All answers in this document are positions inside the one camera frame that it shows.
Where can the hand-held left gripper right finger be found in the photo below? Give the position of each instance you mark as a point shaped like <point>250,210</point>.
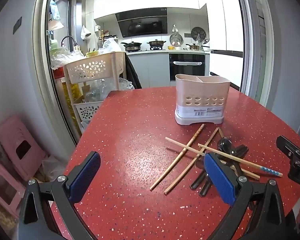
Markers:
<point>220,177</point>

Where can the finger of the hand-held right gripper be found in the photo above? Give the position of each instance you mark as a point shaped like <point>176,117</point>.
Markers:
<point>288,147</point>

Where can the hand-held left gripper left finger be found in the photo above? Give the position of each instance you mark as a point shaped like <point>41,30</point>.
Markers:
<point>86,175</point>

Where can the black spoon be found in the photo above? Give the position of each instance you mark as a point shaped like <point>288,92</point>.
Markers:
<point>223,143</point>

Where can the blue wooden chopstick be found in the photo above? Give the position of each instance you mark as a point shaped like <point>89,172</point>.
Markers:
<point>252,164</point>

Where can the plain wooden chopstick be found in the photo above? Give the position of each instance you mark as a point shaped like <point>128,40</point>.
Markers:
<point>182,173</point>
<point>182,144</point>

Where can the brown wooden chopstick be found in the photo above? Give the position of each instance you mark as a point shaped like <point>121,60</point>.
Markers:
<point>221,133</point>

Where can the patterned wooden chopstick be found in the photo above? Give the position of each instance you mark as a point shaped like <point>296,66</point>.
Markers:
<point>182,152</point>

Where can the beige plastic utensil holder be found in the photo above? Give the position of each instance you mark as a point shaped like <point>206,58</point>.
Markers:
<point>202,90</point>

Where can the pink plastic stool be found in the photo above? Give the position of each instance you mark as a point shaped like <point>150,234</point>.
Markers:
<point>3,192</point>
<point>12,135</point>

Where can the yellow oil bottle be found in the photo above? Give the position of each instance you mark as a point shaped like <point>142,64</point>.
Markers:
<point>68,92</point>

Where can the beige tiered storage cart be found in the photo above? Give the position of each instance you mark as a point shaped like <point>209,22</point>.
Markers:
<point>90,68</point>

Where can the black built-in oven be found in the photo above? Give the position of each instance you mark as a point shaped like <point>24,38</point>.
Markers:
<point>187,72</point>

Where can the black hanging garment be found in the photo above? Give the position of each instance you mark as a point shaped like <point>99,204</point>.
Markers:
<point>133,72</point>

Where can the clear crumpled plastic bag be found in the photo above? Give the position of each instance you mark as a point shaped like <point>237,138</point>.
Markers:
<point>65,57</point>

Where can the green plastic basket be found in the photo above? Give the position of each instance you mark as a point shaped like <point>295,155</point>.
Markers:
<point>93,53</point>

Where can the grey base cabinets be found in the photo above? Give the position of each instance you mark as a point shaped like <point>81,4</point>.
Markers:
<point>150,70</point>

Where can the beige chopstick caddy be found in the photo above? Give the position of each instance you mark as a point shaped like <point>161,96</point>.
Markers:
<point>77,48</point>

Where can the white refrigerator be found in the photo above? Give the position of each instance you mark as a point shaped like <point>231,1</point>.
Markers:
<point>225,30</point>

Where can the white crumpled plastic bag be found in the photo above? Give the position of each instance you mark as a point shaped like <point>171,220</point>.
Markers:
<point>112,45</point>

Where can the steel saucepan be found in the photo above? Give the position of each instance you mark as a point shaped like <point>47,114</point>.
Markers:
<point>193,47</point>

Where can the black wok with lid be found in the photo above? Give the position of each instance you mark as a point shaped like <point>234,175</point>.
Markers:
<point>131,45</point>

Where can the dark kitchen faucet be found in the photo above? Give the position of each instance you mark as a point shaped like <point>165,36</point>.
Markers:
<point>68,38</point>

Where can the white spice rack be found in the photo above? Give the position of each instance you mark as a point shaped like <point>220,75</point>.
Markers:
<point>105,38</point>

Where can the white hanging plastic bag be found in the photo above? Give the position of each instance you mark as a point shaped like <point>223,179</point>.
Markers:
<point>85,32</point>

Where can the round silver steamer rack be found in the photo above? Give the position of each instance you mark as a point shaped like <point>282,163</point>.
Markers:
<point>176,39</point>

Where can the round dark divided tray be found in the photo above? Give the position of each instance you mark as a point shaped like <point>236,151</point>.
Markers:
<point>198,33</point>

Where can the black range hood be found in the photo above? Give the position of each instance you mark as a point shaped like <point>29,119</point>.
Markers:
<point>142,25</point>

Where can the blue packet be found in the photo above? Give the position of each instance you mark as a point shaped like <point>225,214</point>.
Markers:
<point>55,10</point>

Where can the grey sliding door frame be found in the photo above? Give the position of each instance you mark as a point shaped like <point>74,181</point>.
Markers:
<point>38,55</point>

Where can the dark wall switch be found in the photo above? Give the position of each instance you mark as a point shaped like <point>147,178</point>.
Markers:
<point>17,25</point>

